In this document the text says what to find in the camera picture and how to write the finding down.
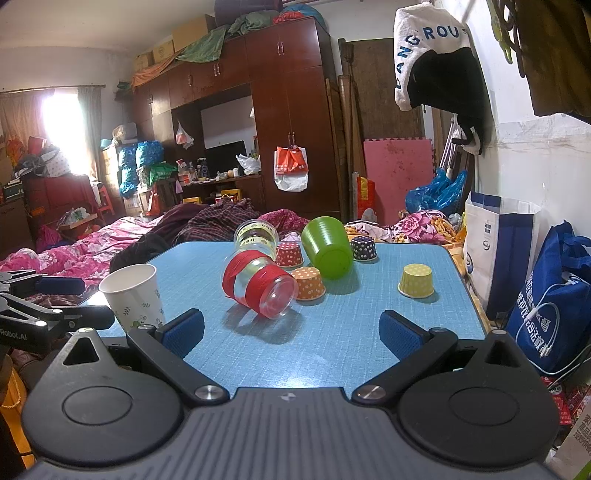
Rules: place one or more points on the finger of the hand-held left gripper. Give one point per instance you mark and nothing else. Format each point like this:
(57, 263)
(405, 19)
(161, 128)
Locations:
(60, 285)
(87, 317)

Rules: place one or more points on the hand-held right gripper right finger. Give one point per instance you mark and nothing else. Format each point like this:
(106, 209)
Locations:
(397, 330)

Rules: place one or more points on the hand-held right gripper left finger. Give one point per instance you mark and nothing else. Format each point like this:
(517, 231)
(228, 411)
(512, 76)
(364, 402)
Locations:
(184, 330)

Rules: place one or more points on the clear cup with red sleeve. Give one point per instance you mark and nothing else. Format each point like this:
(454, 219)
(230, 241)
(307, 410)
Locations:
(258, 286)

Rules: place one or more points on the white paper cup frog print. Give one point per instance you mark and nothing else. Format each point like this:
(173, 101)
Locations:
(134, 295)

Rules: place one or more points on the yellow polka dot paper cup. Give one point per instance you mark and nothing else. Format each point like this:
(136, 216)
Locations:
(416, 280)

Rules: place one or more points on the black polka dot paper cup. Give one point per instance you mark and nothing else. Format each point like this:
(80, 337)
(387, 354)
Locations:
(364, 249)

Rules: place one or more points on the orange polka dot paper cup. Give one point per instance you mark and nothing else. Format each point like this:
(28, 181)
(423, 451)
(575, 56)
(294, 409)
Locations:
(310, 284)

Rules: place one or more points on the green plastic cup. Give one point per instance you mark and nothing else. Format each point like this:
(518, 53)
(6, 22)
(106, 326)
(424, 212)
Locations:
(328, 247)

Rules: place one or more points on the clear cup with yellow band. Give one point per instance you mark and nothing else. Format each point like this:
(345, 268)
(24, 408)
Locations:
(255, 237)

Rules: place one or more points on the red polka dot paper cup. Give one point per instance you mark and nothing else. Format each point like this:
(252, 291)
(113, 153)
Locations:
(289, 254)

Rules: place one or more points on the pink floral quilt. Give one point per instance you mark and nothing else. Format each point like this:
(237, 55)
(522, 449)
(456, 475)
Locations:
(69, 249)

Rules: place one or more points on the yellow bag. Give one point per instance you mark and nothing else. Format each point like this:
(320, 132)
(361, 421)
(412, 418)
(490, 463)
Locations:
(14, 415)

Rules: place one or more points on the black cloth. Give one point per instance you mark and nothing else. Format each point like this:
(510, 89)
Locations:
(138, 251)

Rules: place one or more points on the red armchair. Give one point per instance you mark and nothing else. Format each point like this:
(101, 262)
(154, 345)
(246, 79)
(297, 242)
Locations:
(55, 198)

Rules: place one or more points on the pink plastic stool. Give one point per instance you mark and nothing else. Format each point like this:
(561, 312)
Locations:
(105, 199)

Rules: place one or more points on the yellow floral blanket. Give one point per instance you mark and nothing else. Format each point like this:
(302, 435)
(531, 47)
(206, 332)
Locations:
(425, 228)

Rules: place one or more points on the dark plaid cloth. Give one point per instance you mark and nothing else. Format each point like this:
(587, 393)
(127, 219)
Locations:
(221, 221)

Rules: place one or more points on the white and blue paper bag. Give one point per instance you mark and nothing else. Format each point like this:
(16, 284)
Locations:
(498, 258)

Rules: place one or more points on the red gift bag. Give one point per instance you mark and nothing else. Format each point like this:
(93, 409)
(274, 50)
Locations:
(365, 198)

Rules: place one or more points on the blue plastic bag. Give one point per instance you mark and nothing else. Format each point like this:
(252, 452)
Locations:
(436, 191)

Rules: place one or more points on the blue patterned bags stack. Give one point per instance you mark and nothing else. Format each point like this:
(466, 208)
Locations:
(134, 161)

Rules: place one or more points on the pink foam mat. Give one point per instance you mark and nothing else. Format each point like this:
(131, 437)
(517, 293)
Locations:
(397, 180)

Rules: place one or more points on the grey curtain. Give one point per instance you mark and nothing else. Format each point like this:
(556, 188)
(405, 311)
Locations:
(90, 129)

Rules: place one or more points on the blue tote bag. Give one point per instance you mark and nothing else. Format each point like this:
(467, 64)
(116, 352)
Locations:
(554, 295)

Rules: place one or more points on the black television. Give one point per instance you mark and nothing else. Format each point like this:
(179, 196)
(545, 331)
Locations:
(225, 158)

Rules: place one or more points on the red box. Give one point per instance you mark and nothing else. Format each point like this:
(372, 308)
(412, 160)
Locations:
(570, 401)

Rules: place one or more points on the orange and white plastic bag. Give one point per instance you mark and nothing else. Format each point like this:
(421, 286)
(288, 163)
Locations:
(291, 168)

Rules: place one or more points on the pink and white hanging bag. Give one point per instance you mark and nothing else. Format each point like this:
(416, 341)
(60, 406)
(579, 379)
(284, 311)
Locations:
(183, 136)

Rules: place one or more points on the small cardboard box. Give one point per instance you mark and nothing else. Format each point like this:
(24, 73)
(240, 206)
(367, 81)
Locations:
(144, 61)

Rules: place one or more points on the wooden door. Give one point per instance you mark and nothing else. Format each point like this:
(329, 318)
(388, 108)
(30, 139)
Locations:
(383, 87)

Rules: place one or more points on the white and black hanging jacket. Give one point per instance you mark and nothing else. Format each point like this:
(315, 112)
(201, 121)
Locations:
(438, 83)

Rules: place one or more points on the medium cardboard box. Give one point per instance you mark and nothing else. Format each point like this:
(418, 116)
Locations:
(163, 51)

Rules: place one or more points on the dark red wooden wardrobe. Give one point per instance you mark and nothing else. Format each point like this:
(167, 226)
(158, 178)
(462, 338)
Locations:
(295, 92)

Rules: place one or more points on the green cloth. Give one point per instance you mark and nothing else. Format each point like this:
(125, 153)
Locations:
(203, 46)

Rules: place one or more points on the large cardboard box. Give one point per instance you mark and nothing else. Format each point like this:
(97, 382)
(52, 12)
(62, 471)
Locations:
(194, 30)

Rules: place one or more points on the green hanger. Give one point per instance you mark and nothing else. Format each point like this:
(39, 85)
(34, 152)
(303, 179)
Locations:
(501, 32)

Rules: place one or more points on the brown hanging garment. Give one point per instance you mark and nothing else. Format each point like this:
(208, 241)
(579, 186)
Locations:
(558, 55)

